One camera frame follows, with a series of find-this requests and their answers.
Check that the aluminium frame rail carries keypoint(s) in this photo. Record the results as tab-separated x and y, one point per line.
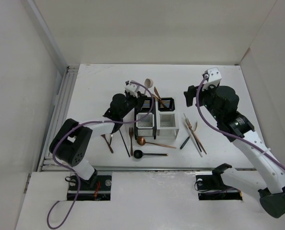
63	89

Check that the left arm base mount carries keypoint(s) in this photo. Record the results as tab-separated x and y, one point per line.
99	191

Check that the dark green chopstick piece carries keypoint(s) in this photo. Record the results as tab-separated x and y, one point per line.
185	142

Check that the white utensil container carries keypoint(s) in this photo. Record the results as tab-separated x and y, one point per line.
167	118

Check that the brown wooden spoon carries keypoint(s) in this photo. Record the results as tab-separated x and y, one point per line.
108	144

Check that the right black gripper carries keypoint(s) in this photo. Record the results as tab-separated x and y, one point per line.
190	94

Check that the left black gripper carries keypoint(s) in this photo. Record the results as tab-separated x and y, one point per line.
138	101

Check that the black round spoon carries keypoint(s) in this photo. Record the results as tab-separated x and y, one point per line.
138	154

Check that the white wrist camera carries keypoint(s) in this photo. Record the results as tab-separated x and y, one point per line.
132	88
214	78

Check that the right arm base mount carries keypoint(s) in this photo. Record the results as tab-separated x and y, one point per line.
210	186

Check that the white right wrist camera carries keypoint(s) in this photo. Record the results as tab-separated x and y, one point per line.
214	78

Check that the black utensil container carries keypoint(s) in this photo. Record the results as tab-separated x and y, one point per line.
146	120

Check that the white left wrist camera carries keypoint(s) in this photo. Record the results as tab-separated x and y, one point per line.
132	88

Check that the black chopstick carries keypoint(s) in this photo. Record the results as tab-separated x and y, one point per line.
123	140

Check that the copper round spoon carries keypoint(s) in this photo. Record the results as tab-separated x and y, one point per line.
142	141

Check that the beige plastic spoon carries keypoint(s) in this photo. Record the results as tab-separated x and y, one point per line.
148	83

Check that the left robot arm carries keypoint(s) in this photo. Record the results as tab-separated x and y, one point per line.
71	142

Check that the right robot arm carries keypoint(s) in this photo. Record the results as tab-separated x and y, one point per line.
221	102

